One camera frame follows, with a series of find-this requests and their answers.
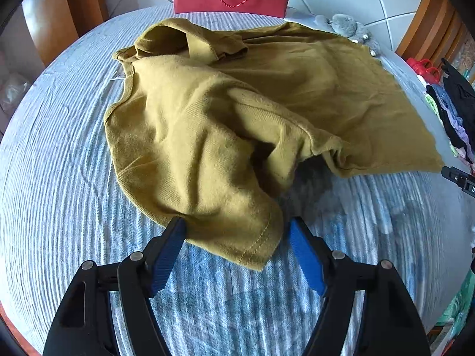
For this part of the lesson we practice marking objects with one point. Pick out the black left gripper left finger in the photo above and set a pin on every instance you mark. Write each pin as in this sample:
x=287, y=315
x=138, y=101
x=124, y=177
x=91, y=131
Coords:
x=83, y=324

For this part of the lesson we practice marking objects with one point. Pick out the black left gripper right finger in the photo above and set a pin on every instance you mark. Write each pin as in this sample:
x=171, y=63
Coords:
x=390, y=323

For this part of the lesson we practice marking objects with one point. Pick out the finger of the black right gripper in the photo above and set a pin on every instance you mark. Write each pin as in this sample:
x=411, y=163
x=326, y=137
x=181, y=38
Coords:
x=464, y=181

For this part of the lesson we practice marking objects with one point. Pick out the mustard yellow t-shirt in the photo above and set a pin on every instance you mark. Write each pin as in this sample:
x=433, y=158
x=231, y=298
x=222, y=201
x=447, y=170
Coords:
x=211, y=126

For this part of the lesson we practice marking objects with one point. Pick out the red plastic bag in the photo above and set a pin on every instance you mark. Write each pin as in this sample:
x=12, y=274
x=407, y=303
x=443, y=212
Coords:
x=425, y=69

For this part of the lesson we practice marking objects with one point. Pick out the blue striped bed sheet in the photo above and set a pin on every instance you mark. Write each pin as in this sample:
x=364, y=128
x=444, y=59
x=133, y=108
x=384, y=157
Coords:
x=61, y=205

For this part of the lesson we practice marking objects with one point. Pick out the grey plush toy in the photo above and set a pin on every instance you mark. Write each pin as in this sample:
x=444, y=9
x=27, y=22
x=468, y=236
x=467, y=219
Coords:
x=348, y=27

